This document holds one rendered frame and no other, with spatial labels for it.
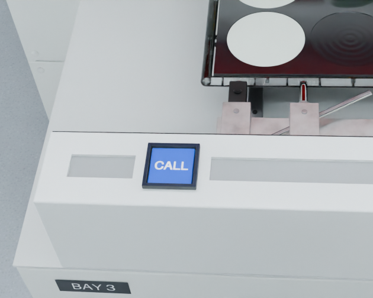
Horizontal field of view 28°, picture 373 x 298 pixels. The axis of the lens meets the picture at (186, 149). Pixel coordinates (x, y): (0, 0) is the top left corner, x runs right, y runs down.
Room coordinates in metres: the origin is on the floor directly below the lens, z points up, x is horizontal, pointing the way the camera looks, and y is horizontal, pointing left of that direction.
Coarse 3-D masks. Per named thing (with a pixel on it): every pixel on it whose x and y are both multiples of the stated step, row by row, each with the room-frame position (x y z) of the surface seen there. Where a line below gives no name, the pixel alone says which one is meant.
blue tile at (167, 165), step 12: (156, 156) 0.48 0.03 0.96; (168, 156) 0.47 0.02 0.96; (180, 156) 0.47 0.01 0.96; (192, 156) 0.47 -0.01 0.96; (156, 168) 0.46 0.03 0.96; (168, 168) 0.46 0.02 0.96; (180, 168) 0.46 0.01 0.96; (192, 168) 0.45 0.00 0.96; (156, 180) 0.44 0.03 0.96; (168, 180) 0.44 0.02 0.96; (180, 180) 0.44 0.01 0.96; (192, 180) 0.44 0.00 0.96
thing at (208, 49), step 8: (208, 0) 0.78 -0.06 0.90; (216, 0) 0.78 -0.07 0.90; (208, 8) 0.76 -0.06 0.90; (216, 8) 0.76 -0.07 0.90; (208, 16) 0.75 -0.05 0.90; (216, 16) 0.75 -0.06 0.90; (208, 24) 0.73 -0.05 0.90; (216, 24) 0.73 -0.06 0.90; (208, 32) 0.72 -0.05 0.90; (208, 40) 0.70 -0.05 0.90; (208, 48) 0.69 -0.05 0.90; (208, 56) 0.67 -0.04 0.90; (208, 64) 0.66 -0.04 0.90; (208, 72) 0.64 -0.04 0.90
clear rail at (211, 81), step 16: (208, 80) 0.63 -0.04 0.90; (224, 80) 0.63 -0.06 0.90; (240, 80) 0.62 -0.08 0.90; (256, 80) 0.62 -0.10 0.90; (272, 80) 0.62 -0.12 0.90; (288, 80) 0.61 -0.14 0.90; (304, 80) 0.61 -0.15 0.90; (320, 80) 0.61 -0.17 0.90; (336, 80) 0.60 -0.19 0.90; (352, 80) 0.60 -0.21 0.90; (368, 80) 0.60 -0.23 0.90
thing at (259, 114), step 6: (252, 90) 0.65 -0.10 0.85; (258, 90) 0.65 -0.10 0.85; (252, 96) 0.64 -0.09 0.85; (258, 96) 0.64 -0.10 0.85; (252, 102) 0.63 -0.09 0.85; (258, 102) 0.63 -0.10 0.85; (252, 108) 0.62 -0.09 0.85; (258, 108) 0.62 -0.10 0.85; (252, 114) 0.61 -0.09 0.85; (258, 114) 0.61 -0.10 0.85
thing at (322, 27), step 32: (224, 0) 0.78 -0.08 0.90; (320, 0) 0.75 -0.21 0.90; (352, 0) 0.74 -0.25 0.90; (224, 32) 0.71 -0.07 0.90; (320, 32) 0.69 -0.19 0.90; (352, 32) 0.68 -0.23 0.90; (224, 64) 0.66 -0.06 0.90; (288, 64) 0.64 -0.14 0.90; (320, 64) 0.63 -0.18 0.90; (352, 64) 0.63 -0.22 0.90
